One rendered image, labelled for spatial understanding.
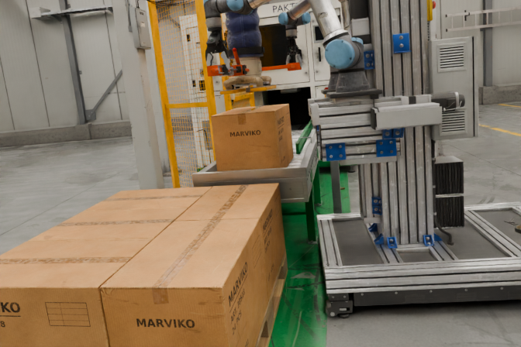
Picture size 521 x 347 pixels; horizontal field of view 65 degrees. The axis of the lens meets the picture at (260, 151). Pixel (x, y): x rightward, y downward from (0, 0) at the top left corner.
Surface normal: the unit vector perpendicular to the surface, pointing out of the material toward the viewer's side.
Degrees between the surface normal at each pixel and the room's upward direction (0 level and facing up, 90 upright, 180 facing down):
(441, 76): 90
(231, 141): 90
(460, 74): 90
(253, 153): 90
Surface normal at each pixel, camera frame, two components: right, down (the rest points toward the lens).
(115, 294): -0.18, 0.18
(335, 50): -0.40, 0.31
